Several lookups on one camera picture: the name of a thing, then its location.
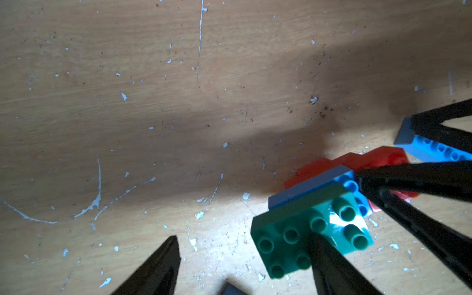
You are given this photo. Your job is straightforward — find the light blue long lego brick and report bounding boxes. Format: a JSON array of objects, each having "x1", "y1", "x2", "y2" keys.
[{"x1": 268, "y1": 165, "x2": 373, "y2": 218}]

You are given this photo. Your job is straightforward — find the green long lego brick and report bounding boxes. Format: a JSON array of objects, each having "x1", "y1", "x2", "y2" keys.
[{"x1": 251, "y1": 182, "x2": 373, "y2": 279}]

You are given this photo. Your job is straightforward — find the red lego brick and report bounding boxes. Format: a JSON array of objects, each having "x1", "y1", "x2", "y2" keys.
[{"x1": 284, "y1": 146, "x2": 409, "y2": 213}]

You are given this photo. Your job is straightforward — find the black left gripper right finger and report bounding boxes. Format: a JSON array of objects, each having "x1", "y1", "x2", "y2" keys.
[{"x1": 308, "y1": 233, "x2": 381, "y2": 295}]

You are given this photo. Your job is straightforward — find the light blue lego brick small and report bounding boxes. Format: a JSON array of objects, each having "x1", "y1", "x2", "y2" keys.
[{"x1": 394, "y1": 117, "x2": 472, "y2": 163}]

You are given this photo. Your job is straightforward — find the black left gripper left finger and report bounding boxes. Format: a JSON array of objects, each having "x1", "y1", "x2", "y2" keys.
[{"x1": 112, "y1": 236, "x2": 181, "y2": 295}]

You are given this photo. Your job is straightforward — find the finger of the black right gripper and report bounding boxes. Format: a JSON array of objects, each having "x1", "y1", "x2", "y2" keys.
[
  {"x1": 356, "y1": 161, "x2": 472, "y2": 287},
  {"x1": 410, "y1": 98, "x2": 472, "y2": 154}
]

